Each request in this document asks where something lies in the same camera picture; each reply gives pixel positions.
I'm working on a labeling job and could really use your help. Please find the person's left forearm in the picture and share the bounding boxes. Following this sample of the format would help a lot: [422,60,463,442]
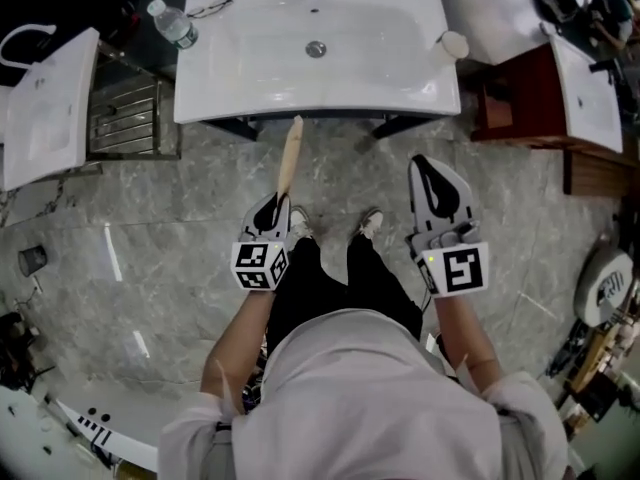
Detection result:
[199,287,277,415]

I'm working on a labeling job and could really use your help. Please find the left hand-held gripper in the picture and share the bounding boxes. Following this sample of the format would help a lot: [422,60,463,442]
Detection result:
[230,191,294,294]

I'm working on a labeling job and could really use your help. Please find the white curved faucet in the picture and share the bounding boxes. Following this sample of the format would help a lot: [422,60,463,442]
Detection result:
[0,23,58,70]

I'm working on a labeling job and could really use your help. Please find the white square sink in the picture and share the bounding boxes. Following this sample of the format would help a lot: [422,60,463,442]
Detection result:
[0,26,102,192]

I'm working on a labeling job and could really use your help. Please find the black equipment pile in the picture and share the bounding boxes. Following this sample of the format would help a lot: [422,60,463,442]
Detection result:
[0,309,42,390]

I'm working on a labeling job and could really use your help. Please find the clear plastic water bottle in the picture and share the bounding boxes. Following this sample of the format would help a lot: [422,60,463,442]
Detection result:
[145,0,201,54]

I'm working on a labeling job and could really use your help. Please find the marble-pattern cabinet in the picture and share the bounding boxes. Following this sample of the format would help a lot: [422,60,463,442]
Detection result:
[0,161,104,230]

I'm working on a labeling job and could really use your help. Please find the wooden frame clutter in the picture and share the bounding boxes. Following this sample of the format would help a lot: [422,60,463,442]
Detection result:
[544,311,640,440]

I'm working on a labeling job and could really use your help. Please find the large white ceramic sink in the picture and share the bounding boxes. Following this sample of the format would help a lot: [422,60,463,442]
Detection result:
[172,0,463,125]

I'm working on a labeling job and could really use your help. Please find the person's white shirt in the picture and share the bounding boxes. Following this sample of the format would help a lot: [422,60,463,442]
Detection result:
[156,307,572,480]

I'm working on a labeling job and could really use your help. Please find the person's shoe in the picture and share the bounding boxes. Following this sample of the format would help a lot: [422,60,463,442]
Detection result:
[288,206,313,242]
[349,207,386,242]

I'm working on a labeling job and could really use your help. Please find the grey round padded chair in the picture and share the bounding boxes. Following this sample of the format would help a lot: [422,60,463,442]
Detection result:
[573,246,635,330]

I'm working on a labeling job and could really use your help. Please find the person's left shoe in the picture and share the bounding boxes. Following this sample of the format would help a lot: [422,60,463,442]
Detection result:
[288,206,313,242]

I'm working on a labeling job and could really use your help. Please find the black-rimmed eyeglasses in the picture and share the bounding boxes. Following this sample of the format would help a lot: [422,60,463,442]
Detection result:
[185,0,234,20]

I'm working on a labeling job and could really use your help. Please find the white countertop basin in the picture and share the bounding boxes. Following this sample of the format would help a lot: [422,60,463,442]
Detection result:
[549,31,627,155]

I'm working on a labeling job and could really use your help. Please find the person's right shoe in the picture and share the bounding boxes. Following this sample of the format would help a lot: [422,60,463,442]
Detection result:
[349,207,386,242]

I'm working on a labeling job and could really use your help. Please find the metal slatted rack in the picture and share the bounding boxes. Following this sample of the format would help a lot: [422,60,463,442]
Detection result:
[85,39,183,162]

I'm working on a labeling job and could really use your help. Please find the small black faucet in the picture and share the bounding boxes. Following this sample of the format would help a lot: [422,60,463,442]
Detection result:
[588,56,627,77]

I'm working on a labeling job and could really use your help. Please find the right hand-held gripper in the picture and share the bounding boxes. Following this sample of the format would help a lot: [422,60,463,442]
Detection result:
[404,153,491,300]

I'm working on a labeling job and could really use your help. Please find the person's right forearm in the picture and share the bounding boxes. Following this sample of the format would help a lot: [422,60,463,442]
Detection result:
[431,291,504,400]

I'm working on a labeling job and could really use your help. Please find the brown wooden cabinet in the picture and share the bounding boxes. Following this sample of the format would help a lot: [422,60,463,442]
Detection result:
[469,41,640,197]

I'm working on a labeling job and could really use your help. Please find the small grey cup on floor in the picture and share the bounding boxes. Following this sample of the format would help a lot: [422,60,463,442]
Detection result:
[18,244,49,277]

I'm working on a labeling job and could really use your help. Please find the person's black trousers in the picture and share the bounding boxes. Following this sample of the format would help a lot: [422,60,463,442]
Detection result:
[264,234,427,355]

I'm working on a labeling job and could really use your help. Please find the white round cup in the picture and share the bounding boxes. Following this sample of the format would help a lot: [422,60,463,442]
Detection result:
[435,29,471,65]

